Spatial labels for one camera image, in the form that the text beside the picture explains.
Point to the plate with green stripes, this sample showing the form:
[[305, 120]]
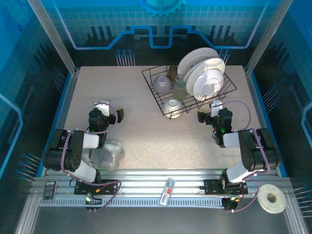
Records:
[[207, 83]]

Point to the pale green ceramic bowl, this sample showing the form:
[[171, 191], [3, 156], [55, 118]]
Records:
[[171, 107]]

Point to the pale green textured cup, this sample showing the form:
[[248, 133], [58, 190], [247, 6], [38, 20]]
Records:
[[179, 92]]

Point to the clear bluish cup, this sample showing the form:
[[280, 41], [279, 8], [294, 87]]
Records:
[[180, 79]]

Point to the plate with pastel patches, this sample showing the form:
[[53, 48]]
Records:
[[214, 64]]

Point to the amber textured cup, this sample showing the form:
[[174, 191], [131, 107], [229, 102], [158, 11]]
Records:
[[172, 72]]

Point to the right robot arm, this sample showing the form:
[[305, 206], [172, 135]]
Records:
[[256, 151]]

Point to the crumpled clear plastic bag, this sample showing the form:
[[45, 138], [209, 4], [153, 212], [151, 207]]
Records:
[[109, 153]]

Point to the clear tag with red label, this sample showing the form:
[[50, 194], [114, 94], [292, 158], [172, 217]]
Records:
[[167, 192]]

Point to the small black device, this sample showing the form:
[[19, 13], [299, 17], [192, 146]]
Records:
[[50, 189]]

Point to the white tape roll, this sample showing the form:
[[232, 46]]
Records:
[[279, 202]]

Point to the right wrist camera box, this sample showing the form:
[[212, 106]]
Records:
[[216, 109]]

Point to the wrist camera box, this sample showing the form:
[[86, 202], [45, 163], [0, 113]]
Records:
[[216, 109], [103, 108]]

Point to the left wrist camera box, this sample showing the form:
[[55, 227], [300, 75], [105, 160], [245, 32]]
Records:
[[103, 108]]

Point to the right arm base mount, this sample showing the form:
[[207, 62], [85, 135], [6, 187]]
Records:
[[212, 187]]

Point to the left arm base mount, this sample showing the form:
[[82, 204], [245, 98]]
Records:
[[107, 189]]

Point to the aluminium frame post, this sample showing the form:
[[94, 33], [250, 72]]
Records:
[[265, 39], [56, 39]]

